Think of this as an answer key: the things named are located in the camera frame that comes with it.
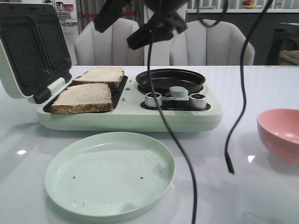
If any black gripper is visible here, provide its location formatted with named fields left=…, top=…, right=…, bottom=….
left=93, top=0, right=188, bottom=50

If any bread slice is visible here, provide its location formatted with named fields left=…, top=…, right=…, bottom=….
left=51, top=83, right=113, bottom=114
left=72, top=67, right=124, bottom=89

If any green breakfast maker lid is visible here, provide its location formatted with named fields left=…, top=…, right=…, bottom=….
left=0, top=2, right=71, bottom=104

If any pink bowl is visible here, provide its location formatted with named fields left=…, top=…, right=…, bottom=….
left=257, top=108, right=299, bottom=165

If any green breakfast maker base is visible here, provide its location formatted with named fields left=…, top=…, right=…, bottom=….
left=37, top=74, right=223, bottom=132

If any white cabinet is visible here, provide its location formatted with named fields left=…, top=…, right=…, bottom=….
left=143, top=3, right=187, bottom=66

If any grey armchair left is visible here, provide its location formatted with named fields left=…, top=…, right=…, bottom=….
left=74, top=18, right=144, bottom=66

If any grey armchair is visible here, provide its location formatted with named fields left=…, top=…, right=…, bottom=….
left=170, top=21, right=246, bottom=66
left=74, top=18, right=144, bottom=66

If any black round frying pan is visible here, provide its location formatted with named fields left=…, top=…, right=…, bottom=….
left=135, top=68, right=206, bottom=96

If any silver knob left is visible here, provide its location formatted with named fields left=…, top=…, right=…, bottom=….
left=144, top=92, right=163, bottom=108

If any silver knob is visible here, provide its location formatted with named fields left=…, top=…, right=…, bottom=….
left=188, top=93, right=207, bottom=109
left=144, top=92, right=163, bottom=108

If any grey armchair right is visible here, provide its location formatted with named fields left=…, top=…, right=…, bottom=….
left=170, top=21, right=246, bottom=66

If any silver knob right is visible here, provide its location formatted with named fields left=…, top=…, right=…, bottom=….
left=188, top=93, right=207, bottom=109

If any fruit plate on counter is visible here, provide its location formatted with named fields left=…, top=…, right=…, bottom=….
left=241, top=0, right=263, bottom=9

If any dark counter unit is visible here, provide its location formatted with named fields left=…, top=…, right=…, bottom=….
left=199, top=11, right=299, bottom=66

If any light green plate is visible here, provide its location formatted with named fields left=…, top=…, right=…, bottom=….
left=45, top=132, right=175, bottom=220

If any green pan handle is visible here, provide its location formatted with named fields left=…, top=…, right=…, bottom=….
left=165, top=86, right=188, bottom=98

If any black cable left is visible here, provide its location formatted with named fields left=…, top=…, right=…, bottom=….
left=146, top=9, right=198, bottom=224

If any black cable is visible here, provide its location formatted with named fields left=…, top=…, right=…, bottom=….
left=146, top=9, right=198, bottom=224
left=197, top=0, right=274, bottom=175

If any black cable right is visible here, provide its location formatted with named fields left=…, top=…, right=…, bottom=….
left=197, top=0, right=274, bottom=175

